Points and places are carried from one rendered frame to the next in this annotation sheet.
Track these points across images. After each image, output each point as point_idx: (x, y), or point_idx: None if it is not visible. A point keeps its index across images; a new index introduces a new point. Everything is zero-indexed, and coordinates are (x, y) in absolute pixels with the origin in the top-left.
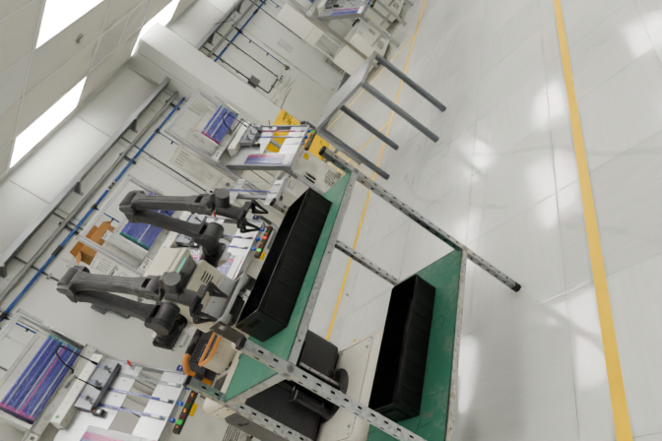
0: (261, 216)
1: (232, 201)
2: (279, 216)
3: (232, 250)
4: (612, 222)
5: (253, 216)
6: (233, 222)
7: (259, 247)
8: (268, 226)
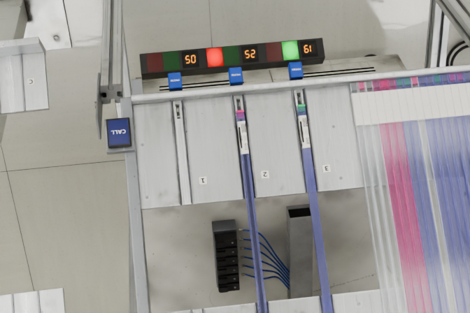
0: (98, 117)
1: (46, 293)
2: (0, 130)
3: (330, 161)
4: None
5: (117, 143)
6: (146, 265)
7: (277, 54)
8: (147, 68)
